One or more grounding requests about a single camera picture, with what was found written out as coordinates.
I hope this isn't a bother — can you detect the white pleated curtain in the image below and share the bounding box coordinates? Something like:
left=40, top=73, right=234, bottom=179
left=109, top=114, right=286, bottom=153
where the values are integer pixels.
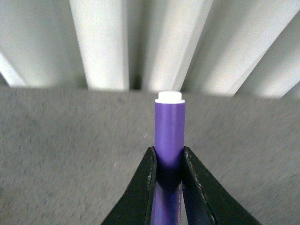
left=0, top=0, right=300, bottom=98

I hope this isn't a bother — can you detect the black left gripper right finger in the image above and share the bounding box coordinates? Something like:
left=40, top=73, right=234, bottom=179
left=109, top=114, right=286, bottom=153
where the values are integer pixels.
left=182, top=147, right=260, bottom=225

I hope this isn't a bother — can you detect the purple highlighter pen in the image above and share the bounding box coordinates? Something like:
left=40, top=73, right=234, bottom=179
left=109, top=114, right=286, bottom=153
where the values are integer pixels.
left=151, top=91, right=186, bottom=225

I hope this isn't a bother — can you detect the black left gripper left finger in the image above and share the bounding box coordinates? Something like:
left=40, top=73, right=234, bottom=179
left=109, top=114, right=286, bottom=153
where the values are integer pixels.
left=102, top=147, right=157, bottom=225

